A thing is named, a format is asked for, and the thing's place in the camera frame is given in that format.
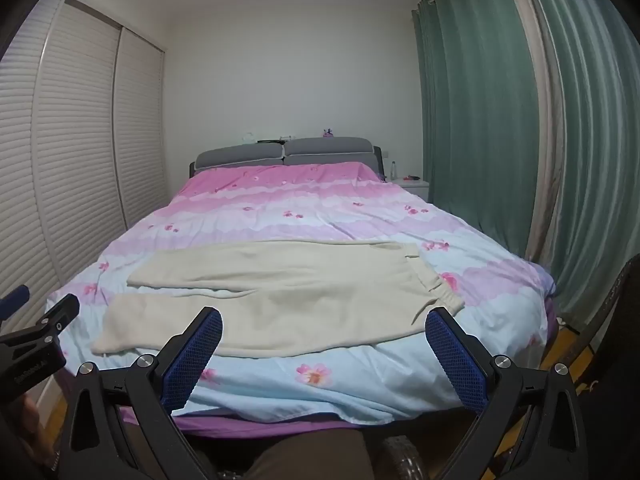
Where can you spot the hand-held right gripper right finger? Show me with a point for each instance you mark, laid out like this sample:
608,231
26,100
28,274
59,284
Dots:
455,360

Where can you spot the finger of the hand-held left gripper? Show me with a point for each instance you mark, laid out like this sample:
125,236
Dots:
15,299
60,316

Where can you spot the grey padded headboard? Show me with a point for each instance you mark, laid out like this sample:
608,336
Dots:
320,151

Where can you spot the purple bed sheet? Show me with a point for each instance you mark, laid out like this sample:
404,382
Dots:
300,429

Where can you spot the cream pants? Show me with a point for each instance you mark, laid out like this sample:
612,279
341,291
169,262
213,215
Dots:
300,300

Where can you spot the green curtain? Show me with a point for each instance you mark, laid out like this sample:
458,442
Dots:
595,135
470,110

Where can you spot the beige curtain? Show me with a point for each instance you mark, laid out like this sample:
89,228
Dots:
542,135

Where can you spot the person's left hand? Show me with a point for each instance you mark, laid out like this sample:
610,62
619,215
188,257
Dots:
22,425

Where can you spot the black wheel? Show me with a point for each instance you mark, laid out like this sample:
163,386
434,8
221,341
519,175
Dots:
402,460

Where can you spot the white louvered wardrobe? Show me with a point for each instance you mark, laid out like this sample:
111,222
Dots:
75,160

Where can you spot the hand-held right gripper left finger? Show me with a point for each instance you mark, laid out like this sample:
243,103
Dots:
195,360

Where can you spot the pink floral duvet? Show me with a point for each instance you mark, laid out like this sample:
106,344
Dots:
300,195

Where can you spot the white nightstand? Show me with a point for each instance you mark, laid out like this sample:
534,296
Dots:
412,187

